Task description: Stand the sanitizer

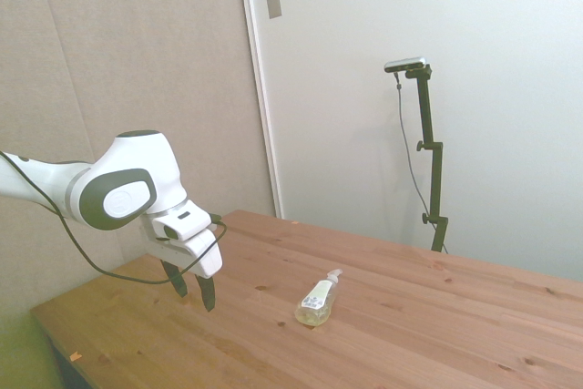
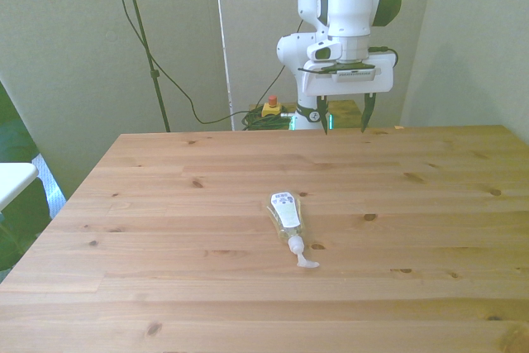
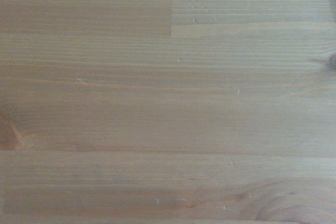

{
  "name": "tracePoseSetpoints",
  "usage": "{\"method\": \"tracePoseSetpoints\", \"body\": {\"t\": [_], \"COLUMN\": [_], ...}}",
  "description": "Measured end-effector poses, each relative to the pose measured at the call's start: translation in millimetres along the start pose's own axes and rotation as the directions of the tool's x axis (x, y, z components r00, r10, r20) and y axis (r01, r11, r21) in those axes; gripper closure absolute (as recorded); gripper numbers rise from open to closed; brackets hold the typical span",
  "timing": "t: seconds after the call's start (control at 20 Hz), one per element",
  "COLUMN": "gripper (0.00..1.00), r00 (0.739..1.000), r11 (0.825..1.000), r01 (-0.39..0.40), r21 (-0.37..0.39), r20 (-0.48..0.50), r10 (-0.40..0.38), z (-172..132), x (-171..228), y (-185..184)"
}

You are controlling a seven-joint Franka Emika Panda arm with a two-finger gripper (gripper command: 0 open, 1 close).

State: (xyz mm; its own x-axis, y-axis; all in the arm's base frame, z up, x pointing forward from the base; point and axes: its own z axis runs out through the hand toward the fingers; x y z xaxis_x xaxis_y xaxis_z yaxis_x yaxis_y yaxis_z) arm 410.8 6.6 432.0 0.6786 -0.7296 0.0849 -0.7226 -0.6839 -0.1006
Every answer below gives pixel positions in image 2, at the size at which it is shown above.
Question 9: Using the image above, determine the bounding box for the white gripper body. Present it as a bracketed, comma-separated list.
[300, 53, 395, 97]

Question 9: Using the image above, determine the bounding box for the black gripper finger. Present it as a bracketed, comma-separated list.
[317, 94, 331, 136]
[360, 92, 378, 134]

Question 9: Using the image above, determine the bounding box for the clear tube with white label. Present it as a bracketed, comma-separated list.
[265, 190, 322, 270]

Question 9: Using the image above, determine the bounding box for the yellow emergency stop box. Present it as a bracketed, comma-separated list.
[261, 95, 283, 119]

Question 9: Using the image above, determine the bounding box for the white vertical trim strip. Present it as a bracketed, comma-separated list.
[212, 0, 236, 131]

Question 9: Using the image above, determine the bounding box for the white dotted fabric sheet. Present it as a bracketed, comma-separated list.
[31, 153, 67, 220]

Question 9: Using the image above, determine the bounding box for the white side table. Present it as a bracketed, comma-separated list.
[0, 162, 39, 212]

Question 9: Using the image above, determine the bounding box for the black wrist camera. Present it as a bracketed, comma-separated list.
[297, 60, 377, 77]

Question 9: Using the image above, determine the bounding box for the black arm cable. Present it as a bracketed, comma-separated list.
[287, 0, 400, 69]

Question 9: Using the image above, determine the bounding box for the coiled dark cable bundle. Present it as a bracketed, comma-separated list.
[241, 109, 295, 131]

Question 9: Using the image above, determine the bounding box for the black stand cable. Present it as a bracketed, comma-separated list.
[102, 0, 251, 125]

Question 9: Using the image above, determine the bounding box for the black camera stand pole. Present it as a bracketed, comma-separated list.
[117, 0, 172, 133]

